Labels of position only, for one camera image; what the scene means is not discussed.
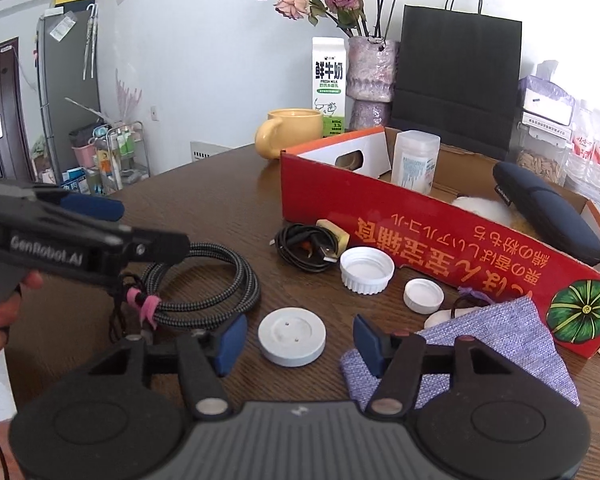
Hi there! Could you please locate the dark blue zip case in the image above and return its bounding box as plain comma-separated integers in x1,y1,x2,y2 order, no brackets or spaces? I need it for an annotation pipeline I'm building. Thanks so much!
492,162,600,266

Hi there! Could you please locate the white round disc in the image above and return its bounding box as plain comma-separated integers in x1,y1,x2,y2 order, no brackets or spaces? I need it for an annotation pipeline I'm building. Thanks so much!
258,308,326,368

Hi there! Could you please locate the person left hand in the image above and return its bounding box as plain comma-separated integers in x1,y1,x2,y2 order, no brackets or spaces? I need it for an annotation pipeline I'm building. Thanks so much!
0,271,43,352

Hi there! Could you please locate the small white bottle cap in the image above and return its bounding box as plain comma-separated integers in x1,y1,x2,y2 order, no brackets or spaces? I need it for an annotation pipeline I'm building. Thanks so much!
403,278,444,315

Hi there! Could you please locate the black usb cable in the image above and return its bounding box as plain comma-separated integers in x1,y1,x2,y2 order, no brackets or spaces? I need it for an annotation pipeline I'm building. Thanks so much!
268,222,342,276

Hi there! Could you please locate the clear seed container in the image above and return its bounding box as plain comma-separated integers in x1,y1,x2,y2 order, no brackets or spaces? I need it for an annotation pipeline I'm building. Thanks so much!
515,133,572,185

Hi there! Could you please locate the white green milk carton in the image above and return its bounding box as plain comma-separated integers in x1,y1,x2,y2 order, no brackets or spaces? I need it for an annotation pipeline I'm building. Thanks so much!
312,37,348,136

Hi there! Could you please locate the yellow ceramic mug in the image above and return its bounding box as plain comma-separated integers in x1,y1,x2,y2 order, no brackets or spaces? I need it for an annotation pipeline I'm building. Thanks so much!
254,108,323,159

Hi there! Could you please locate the wire storage rack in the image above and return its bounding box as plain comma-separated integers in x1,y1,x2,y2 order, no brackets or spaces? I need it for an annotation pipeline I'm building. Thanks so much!
92,122,151,194

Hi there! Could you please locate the purple tissue pack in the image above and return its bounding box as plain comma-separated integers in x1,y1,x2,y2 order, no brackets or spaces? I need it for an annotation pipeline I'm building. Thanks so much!
518,60,576,127

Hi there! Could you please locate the red orange cardboard box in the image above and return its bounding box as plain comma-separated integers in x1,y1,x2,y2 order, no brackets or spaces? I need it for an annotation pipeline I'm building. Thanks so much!
280,127,600,358

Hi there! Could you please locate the black braided cable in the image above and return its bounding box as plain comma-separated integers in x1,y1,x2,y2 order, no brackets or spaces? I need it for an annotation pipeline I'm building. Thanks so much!
107,242,262,344

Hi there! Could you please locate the left water bottle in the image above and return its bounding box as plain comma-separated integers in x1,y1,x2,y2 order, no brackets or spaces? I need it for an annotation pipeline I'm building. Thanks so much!
567,107,600,190

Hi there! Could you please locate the yellow eraser block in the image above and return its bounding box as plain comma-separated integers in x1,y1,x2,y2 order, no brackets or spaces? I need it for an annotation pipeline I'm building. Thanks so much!
316,219,350,257

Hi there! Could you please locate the dark wooden door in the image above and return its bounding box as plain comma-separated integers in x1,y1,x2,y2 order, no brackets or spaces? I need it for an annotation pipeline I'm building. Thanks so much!
0,38,34,182

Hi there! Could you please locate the black paper shopping bag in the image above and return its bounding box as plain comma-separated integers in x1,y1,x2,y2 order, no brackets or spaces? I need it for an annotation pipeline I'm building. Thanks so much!
388,0,522,160

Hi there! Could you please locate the purple textured vase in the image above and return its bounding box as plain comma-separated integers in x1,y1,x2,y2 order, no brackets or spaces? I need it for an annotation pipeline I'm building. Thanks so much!
347,36,400,130

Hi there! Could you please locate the white flat box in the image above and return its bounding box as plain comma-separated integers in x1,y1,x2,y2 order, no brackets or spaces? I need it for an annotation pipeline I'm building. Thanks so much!
521,112,572,141

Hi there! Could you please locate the grey refrigerator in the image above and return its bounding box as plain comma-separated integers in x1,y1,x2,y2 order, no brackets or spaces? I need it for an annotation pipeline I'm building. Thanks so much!
36,0,102,183

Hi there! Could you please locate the large white ribbed lid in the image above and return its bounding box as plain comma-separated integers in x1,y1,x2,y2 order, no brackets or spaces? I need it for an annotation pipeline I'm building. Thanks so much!
339,247,396,296

